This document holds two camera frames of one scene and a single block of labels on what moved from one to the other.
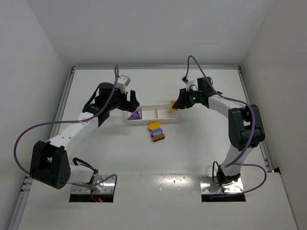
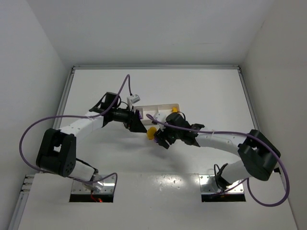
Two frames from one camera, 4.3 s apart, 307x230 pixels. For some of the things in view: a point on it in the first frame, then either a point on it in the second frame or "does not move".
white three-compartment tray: x=153 y=114 does not move
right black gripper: x=185 y=99 -> x=165 y=136
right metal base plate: x=208 y=186 does not move
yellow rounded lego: x=154 y=125 -> x=151 y=131
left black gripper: x=129 y=102 -> x=131 y=119
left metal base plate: x=108 y=186 does not move
